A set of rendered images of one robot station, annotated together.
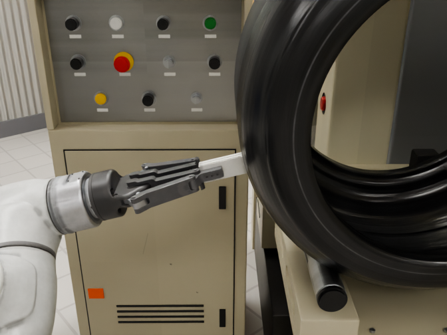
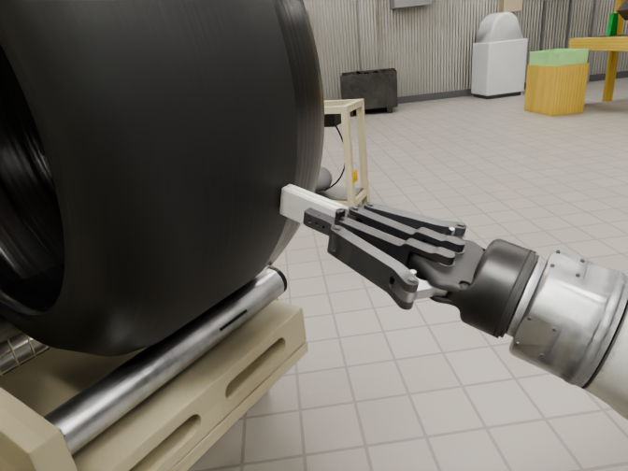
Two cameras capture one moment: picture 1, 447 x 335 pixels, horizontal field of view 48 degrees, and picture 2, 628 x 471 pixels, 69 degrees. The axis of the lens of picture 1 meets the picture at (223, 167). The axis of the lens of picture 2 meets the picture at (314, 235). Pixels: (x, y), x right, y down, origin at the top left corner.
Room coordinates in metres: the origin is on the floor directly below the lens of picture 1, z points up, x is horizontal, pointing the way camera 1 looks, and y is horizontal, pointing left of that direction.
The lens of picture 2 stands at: (1.03, 0.26, 1.22)
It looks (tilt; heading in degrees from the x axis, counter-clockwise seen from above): 23 degrees down; 217
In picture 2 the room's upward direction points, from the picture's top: 6 degrees counter-clockwise
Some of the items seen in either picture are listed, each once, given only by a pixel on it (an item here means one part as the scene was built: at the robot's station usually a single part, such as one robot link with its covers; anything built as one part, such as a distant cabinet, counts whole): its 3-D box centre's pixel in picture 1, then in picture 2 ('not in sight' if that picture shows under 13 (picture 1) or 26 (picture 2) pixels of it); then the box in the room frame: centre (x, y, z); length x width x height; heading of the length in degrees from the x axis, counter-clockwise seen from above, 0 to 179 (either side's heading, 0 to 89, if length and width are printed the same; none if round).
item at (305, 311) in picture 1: (309, 264); (193, 389); (0.76, -0.16, 0.83); 0.36 x 0.09 x 0.06; 0
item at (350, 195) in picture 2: not in sight; (321, 158); (-1.77, -1.71, 0.40); 0.60 x 0.35 x 0.80; 100
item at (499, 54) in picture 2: not in sight; (499, 55); (-7.74, -1.98, 0.67); 0.75 x 0.62 x 1.34; 130
